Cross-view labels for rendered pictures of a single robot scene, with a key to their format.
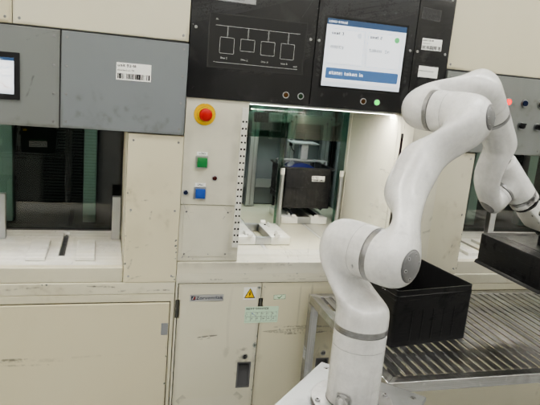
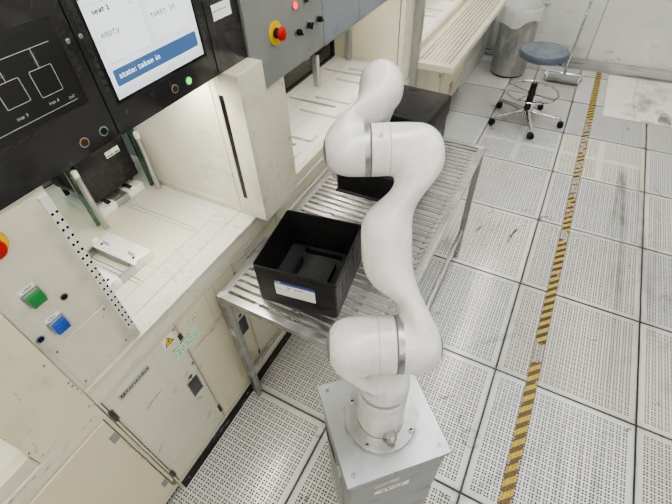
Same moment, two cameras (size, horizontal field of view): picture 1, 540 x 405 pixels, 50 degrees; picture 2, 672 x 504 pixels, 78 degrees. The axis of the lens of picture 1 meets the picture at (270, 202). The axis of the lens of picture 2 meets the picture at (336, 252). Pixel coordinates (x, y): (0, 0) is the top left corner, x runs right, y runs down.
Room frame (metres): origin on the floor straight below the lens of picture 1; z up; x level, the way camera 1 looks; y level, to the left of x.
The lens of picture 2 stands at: (0.95, 0.15, 1.88)
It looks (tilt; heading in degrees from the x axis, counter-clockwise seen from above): 46 degrees down; 316
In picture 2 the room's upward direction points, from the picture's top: 3 degrees counter-clockwise
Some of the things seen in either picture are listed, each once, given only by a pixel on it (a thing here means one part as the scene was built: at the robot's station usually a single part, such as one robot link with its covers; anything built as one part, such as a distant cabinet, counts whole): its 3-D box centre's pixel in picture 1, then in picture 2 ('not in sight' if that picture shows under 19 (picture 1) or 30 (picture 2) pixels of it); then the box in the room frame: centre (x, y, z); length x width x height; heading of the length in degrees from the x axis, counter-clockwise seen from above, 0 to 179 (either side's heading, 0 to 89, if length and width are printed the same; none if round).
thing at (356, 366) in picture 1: (355, 366); (381, 402); (1.21, -0.23, 0.85); 0.19 x 0.19 x 0.18
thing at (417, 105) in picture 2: not in sight; (406, 127); (1.95, -1.29, 0.89); 0.29 x 0.29 x 0.25; 12
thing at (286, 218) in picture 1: (296, 213); (104, 191); (2.55, -0.13, 0.89); 0.22 x 0.21 x 0.04; 16
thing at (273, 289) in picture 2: (404, 298); (311, 261); (1.70, -0.44, 0.85); 0.28 x 0.28 x 0.17; 25
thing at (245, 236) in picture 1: (256, 231); (106, 263); (2.16, 0.04, 0.89); 0.22 x 0.21 x 0.04; 16
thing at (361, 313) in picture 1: (355, 273); (370, 359); (1.23, -0.21, 1.07); 0.19 x 0.12 x 0.24; 44
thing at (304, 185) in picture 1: (300, 177); (84, 155); (2.55, -0.13, 1.06); 0.24 x 0.20 x 0.32; 107
